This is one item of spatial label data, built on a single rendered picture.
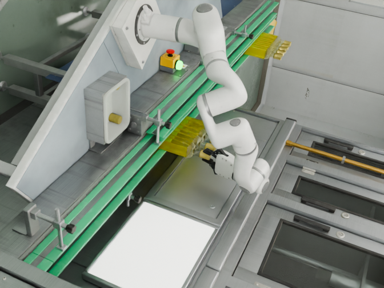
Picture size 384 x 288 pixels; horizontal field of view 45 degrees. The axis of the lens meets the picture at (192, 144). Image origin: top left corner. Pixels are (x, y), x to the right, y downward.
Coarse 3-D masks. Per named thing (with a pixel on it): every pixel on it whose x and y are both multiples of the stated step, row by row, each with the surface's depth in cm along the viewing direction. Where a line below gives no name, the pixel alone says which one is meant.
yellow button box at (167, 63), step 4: (164, 56) 220; (168, 56) 220; (172, 56) 220; (176, 56) 221; (164, 60) 219; (168, 60) 218; (172, 60) 217; (176, 60) 220; (160, 64) 221; (164, 64) 220; (168, 64) 219; (172, 64) 218; (160, 68) 223; (164, 68) 222; (168, 68) 221; (172, 68) 220; (172, 72) 221
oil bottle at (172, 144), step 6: (168, 138) 200; (174, 138) 201; (180, 138) 201; (162, 144) 201; (168, 144) 199; (174, 144) 198; (180, 144) 198; (186, 144) 198; (192, 144) 198; (168, 150) 201; (174, 150) 200; (180, 150) 198; (186, 150) 197; (192, 150) 197; (186, 156) 198; (192, 156) 199
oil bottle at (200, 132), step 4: (180, 124) 210; (184, 124) 210; (188, 124) 210; (180, 128) 208; (184, 128) 207; (188, 128) 208; (192, 128) 208; (196, 128) 208; (200, 128) 208; (192, 132) 206; (196, 132) 206; (200, 132) 206; (204, 132) 207; (200, 136) 205; (204, 136) 206; (204, 140) 207
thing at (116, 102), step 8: (128, 80) 178; (112, 88) 169; (120, 88) 181; (128, 88) 180; (104, 96) 167; (112, 96) 184; (120, 96) 183; (128, 96) 182; (104, 104) 167; (112, 104) 187; (120, 104) 185; (128, 104) 184; (104, 112) 169; (112, 112) 189; (120, 112) 188; (128, 112) 186; (104, 120) 171; (128, 120) 189; (104, 128) 173; (112, 128) 185; (120, 128) 186; (112, 136) 182
